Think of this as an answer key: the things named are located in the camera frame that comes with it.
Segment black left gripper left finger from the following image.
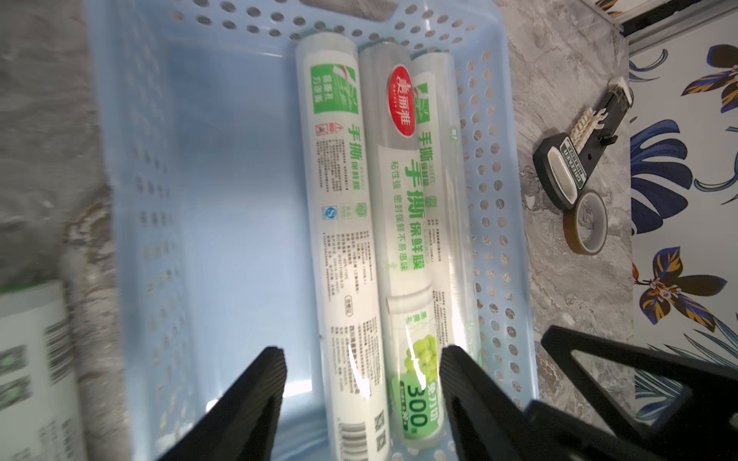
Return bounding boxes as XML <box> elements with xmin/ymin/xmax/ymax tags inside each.
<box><xmin>161</xmin><ymin>347</ymin><xmax>288</xmax><ymax>460</ymax></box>

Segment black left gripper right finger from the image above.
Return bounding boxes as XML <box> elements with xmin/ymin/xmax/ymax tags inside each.
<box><xmin>440</xmin><ymin>327</ymin><xmax>737</xmax><ymax>460</ymax></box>

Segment plastic wrap roll barcode label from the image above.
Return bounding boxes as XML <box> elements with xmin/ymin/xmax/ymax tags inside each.
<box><xmin>1</xmin><ymin>280</ymin><xmax>88</xmax><ymax>460</ymax></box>

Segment plastic wrap roll red label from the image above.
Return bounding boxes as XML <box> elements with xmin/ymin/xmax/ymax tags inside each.
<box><xmin>359</xmin><ymin>42</ymin><xmax>445</xmax><ymax>451</ymax></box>

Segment plastic wrap roll green text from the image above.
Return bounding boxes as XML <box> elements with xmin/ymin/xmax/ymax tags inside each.
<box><xmin>296</xmin><ymin>33</ymin><xmax>390</xmax><ymax>460</ymax></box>

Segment clear plastic wrap roll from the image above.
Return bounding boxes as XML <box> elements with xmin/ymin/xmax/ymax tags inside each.
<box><xmin>411</xmin><ymin>52</ymin><xmax>482</xmax><ymax>361</ymax></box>

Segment light blue plastic basket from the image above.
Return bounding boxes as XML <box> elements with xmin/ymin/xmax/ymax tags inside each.
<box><xmin>86</xmin><ymin>1</ymin><xmax>539</xmax><ymax>460</ymax></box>

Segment brown tape ring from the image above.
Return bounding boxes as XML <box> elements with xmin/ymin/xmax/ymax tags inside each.
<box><xmin>561</xmin><ymin>188</ymin><xmax>610</xmax><ymax>257</ymax></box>

